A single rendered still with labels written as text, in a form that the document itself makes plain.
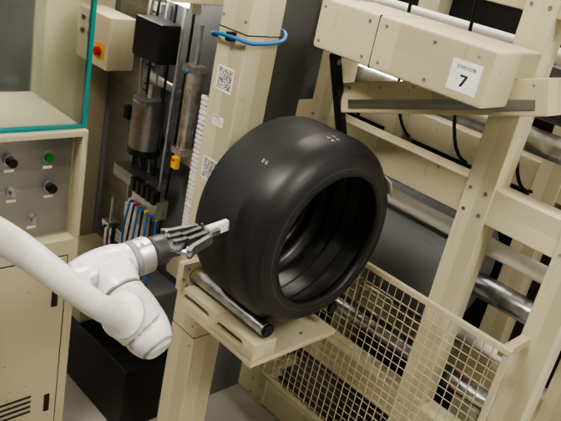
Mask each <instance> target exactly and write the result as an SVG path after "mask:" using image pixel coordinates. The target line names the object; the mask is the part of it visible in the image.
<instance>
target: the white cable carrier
mask: <svg viewBox="0 0 561 421"><path fill-rule="evenodd" d="M201 98H202V100H201V103H202V104H201V105H200V108H201V109H200V111H199V113H200V114H199V117H198V118H199V119H198V124H197V128H199V129H196V133H198V134H195V137H196V138H195V144H194V147H196V148H194V149H193V151H194V152H193V154H192V155H193V156H192V160H193V161H191V164H192V165H193V166H190V169H191V170H190V175H189V179H190V180H189V184H188V188H187V193H186V196H187V197H186V198H185V200H186V202H185V203H184V204H185V206H184V214H183V218H184V219H182V222H184V223H182V224H181V225H182V226H185V225H188V224H189V218H190V208H191V203H192V198H193V192H194V187H195V177H196V172H197V166H198V161H199V156H200V146H201V140H202V135H203V130H204V125H205V115H206V110H207V104H208V99H209V95H204V94H202V96H201ZM197 138H198V139H197ZM187 201H188V202H187Z"/></svg>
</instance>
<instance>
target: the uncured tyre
mask: <svg viewBox="0 0 561 421"><path fill-rule="evenodd" d="M313 121H314V122H313ZM329 135H335V136H337V137H338V138H339V139H340V140H341V141H337V142H334V143H332V142H330V140H329V139H327V138H326V136H329ZM264 156H265V157H266V158H268V159H270V160H271V162H270V163H269V164H268V165H267V166H266V167H264V166H263V165H261V164H259V163H258V162H259V161H260V160H261V159H262V158H263V157H264ZM386 213H387V187H386V182H385V177H384V173H383V169H382V166H381V163H380V161H379V159H378V158H377V157H376V156H375V154H374V153H373V152H372V151H371V150H370V149H369V148H368V147H367V146H366V145H364V144H363V143H362V142H361V141H360V140H358V139H355V138H352V137H351V136H349V135H347V134H344V133H342V132H341V131H339V130H337V129H333V128H332V127H330V126H328V125H326V124H323V123H322V122H319V121H317V120H315V119H311V118H307V117H301V116H284V117H279V118H275V119H271V120H269V121H266V122H265V123H263V124H260V125H258V126H257V127H255V128H254V129H252V130H251V131H249V132H248V133H247V134H245V135H244V136H243V137H241V138H240V139H239V140H238V141H237V142H235V143H234V144H233V145H232V146H231V147H230V148H229V149H228V150H227V151H226V152H225V154H224V155H223V156H222V157H221V159H220V160H219V162H218V163H217V165H216V166H215V167H214V169H213V170H212V172H211V174H210V176H209V178H208V180H207V181H206V183H205V187H204V189H203V191H202V194H201V197H200V202H199V205H198V209H197V212H196V217H195V223H197V224H198V226H200V223H204V224H205V226H206V225H208V224H211V223H215V222H217V221H221V220H224V219H227V220H229V221H230V225H229V230H228V231H225V232H223V233H220V234H219V235H217V236H214V237H213V241H212V244H211V245H209V246H207V247H206V248H205V249H203V250H202V251H199V252H198V253H197V256H198V258H199V260H200V264H201V265H202V267H203V268H204V269H205V272H206V273H207V275H208V276H209V278H210V279H211V280H212V281H213V282H214V283H215V284H216V285H218V286H219V287H221V288H222V289H223V290H224V291H226V292H227V293H229V294H230V295H231V296H232V297H233V298H234V299H235V300H237V301H238V302H240V303H241V304H242V305H243V306H245V307H246V308H247V309H249V310H250V311H251V312H253V313H254V314H255V315H257V316H260V317H263V318H266V319H269V320H271V321H277V322H286V321H291V320H295V319H298V318H301V317H306V316H309V315H311V314H314V313H316V312H319V311H320V310H322V309H323V308H325V307H327V306H328V305H330V304H331V303H333V302H334V301H335V300H336V299H337V298H338V297H339V296H340V295H341V294H342V293H343V292H344V291H345V290H346V289H347V288H348V287H349V286H350V285H351V284H352V283H353V282H354V281H355V280H356V278H357V277H358V276H359V274H360V273H361V271H362V270H363V268H364V267H365V265H366V264H367V262H368V261H369V259H370V257H371V254H372V253H373V252H374V249H375V247H376V245H377V242H378V240H379V238H380V235H381V233H382V228H383V225H384V221H385V218H386Z"/></svg>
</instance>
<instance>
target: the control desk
mask: <svg viewBox="0 0 561 421"><path fill-rule="evenodd" d="M87 148H88V130H87V129H85V128H82V129H57V130H44V131H31V132H17V133H5V134H0V216H1V217H2V218H4V219H6V220H7V221H10V222H11V223H13V224H14V225H15V226H17V227H19V228H20V229H22V230H23V231H25V232H27V233H28V234H29V235H30V236H32V237H33V238H35V239H36V240H37V241H39V242H40V243H42V244H43V245H44V246H46V247H47V248H48V249H49V250H50V251H51V252H52V253H53V254H55V255H56V256H57V257H59V258H60V259H61V260H62V261H64V262H65V263H66V264H68V263H69V262H71V261H72V260H73V259H75V258H76V257H77V254H78V237H79V231H80V221H81V213H82V204H83V186H84V176H85V167H86V158H87ZM72 309H73V306H72V305H71V304H70V303H68V302H66V301H65V300H63V299H62V298H61V297H60V296H58V295H57V294H55V293H54V292H52V291H51V290H49V289H48V288H46V287H45V286H44V285H43V284H41V283H40V282H38V281H37V280H35V279H34V278H32V277H31V276H29V275H28V274H27V273H26V272H24V271H23V270H21V269H20V268H18V267H17V266H15V265H13V264H12V263H11V262H9V261H7V260H5V259H3V258H1V257H0V421H62V418H63V401H64V392H65V383H66V373H67V364H68V346H69V337H70V327H71V318H72Z"/></svg>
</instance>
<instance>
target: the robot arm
mask: <svg viewBox="0 0 561 421"><path fill-rule="evenodd" d="M229 225H230V221H229V220H227V219H224V220H221V221H217V222H215V223H211V224H208V225H206V226H205V224H204V223H200V226H198V224H197V223H194V224H189V225H185V226H176V227H172V228H161V229H160V234H156V235H153V236H149V237H147V238H146V237H144V236H141V237H138V238H135V239H133V240H130V241H125V242H123V243H120V244H110V245H106V246H101V247H99V248H96V249H93V250H91V251H88V252H86V253H84V254H82V255H81V256H78V257H76V258H75V259H73V260H72V261H71V262H69V263H68V264H66V263H65V262H64V261H62V260H61V259H60V258H59V257H57V256H56V255H55V254H53V253H52V252H51V251H50V250H49V249H48V248H47V247H46V246H44V245H43V244H42V243H40V242H39V241H37V240H36V239H35V238H33V237H32V236H30V235H29V234H28V233H27V232H25V231H23V230H22V229H20V228H19V227H17V226H15V225H14V224H13V223H11V222H10V221H7V220H6V219H4V218H2V217H1V216H0V257H1V258H3V259H5V260H7V261H9V262H11V263H12V264H13V265H15V266H17V267H18V268H20V269H21V270H23V271H24V272H26V273H27V274H28V275H29V276H31V277H32V278H34V279H35V280H37V281H38V282H40V283H41V284H43V285H44V286H45V287H46V288H48V289H49V290H51V291H52V292H54V293H55V294H57V295H58V296H60V297H61V298H62V299H63V300H65V301H66V302H68V303H70V304H71V305H72V306H74V307H76V308H77V309H78V310H79V311H81V312H82V313H84V314H85V315H87V316H88V317H91V318H92V319H93V320H95V321H97V322H100V323H101V324H102V327H103V329H104V331H105V332H106V333H107V334H108V335H109V336H110V337H113V338H114V339H115V340H117V341H118V342H120V343H121V344H122V345H123V346H125V347H126V348H127V349H128V350H129V351H130V352H131V353H132V354H134V355H135V356H137V357H139V358H142V359H153V358H156V357H158V356H159V355H160V354H161V353H163V352H164V351H165V350H166V349H167V348H168V347H169V345H170V344H171V339H172V337H173V334H172V329H171V326H170V323H169V319H168V318H167V316H166V314H165V312H164V310H163V309H162V307H161V306H160V304H159V303H158V301H157V300H156V299H155V297H154V296H153V294H152V293H151V292H150V290H148V289H147V288H146V287H145V285H144V284H143V283H142V281H141V280H140V279H139V278H140V277H141V276H143V275H146V274H149V273H150V272H153V271H155V270H156V269H157V266H162V265H163V264H166V263H168V262H169V261H170V260H171V259H172V258H173V257H177V256H181V255H183V256H187V259H189V260H190V259H192V257H193V256H194V255H195V254H196V253H198V252H199V251H202V250H203V249H205V248H206V247H207V246H209V245H211V244H212V241H213V237H214V236H217V235H219V234H220V233H223V232H225V231H228V230H229Z"/></svg>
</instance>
